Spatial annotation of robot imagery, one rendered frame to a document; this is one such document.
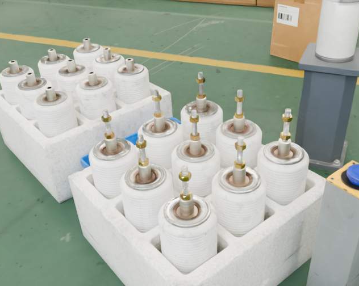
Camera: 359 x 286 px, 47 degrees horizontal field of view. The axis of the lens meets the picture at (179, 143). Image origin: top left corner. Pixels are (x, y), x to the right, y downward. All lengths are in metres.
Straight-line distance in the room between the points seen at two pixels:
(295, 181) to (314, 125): 0.37
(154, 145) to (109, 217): 0.17
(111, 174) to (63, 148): 0.27
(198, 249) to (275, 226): 0.16
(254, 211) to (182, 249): 0.15
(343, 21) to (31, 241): 0.88
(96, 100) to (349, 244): 0.69
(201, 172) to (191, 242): 0.17
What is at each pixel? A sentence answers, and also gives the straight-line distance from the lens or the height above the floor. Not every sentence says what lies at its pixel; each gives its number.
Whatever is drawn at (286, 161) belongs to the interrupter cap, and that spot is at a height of 0.25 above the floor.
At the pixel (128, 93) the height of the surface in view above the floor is 0.20.
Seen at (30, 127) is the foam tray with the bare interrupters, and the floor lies 0.18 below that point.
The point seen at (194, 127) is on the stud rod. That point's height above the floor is 0.31.
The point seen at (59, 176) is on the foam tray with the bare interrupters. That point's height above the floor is 0.08.
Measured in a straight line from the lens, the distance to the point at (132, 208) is 0.75.
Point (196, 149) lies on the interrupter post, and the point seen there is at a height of 0.26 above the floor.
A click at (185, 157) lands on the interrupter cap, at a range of 0.78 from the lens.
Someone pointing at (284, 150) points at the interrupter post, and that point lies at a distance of 0.79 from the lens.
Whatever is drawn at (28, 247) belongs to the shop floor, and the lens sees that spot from 1.04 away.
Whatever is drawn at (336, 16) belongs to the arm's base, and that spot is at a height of 0.41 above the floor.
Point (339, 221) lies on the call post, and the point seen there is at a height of 0.25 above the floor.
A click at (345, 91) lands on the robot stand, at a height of 0.24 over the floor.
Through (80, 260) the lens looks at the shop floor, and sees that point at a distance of 0.97.
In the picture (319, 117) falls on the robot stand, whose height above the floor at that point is 0.16.
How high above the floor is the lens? 0.71
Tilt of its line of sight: 34 degrees down
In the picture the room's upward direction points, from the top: 4 degrees counter-clockwise
